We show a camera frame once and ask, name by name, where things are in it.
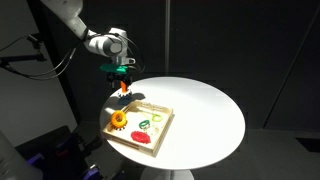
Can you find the orange ring toy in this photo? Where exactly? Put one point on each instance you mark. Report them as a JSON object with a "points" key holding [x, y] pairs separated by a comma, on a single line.
{"points": [[118, 119]]}

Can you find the lime green ring toy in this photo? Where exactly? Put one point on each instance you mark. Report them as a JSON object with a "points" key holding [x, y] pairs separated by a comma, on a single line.
{"points": [[157, 118]]}

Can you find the wooden tray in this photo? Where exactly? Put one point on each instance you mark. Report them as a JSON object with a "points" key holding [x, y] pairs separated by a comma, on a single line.
{"points": [[136, 112]]}

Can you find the white table pedestal base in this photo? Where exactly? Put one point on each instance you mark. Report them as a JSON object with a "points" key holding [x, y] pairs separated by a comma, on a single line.
{"points": [[159, 174]]}

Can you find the dark green ring toy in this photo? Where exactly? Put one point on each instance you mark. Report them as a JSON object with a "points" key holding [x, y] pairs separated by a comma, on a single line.
{"points": [[144, 124]]}

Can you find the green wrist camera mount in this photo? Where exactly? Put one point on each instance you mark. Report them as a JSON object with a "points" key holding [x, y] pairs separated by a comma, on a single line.
{"points": [[113, 68]]}

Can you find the clear ring toy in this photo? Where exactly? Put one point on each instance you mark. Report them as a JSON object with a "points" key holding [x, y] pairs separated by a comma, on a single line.
{"points": [[153, 130]]}

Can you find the red ring toy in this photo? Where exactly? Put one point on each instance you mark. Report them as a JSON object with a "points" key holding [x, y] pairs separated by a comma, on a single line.
{"points": [[140, 137]]}

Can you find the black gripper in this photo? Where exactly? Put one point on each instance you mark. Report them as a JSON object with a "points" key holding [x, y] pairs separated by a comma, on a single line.
{"points": [[125, 78]]}

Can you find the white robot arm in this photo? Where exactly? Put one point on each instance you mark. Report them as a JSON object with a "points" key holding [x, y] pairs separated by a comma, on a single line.
{"points": [[113, 44]]}

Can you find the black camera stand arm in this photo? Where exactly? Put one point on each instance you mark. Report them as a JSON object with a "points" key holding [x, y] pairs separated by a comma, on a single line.
{"points": [[36, 40]]}

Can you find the orange peg striped base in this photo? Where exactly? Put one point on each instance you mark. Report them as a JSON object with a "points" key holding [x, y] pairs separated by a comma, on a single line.
{"points": [[124, 90]]}

